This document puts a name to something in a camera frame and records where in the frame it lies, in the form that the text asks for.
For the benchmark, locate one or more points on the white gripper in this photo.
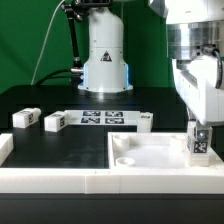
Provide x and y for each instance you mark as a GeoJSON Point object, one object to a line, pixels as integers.
{"type": "Point", "coordinates": [195, 83]}

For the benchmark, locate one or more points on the white square tabletop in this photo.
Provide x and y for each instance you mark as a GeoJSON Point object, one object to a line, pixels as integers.
{"type": "Point", "coordinates": [149, 150]}

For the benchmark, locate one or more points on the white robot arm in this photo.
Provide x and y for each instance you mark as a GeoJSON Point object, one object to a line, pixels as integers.
{"type": "Point", "coordinates": [195, 44]}

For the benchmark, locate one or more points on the white U-shaped obstacle fence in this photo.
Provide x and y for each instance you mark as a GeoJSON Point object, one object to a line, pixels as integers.
{"type": "Point", "coordinates": [193, 180]}

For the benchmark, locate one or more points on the white marker tag sheet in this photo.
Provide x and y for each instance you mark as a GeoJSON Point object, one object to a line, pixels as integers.
{"type": "Point", "coordinates": [100, 117]}

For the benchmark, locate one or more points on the black camera stand pole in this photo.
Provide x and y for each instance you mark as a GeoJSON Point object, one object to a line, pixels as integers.
{"type": "Point", "coordinates": [77, 67]}

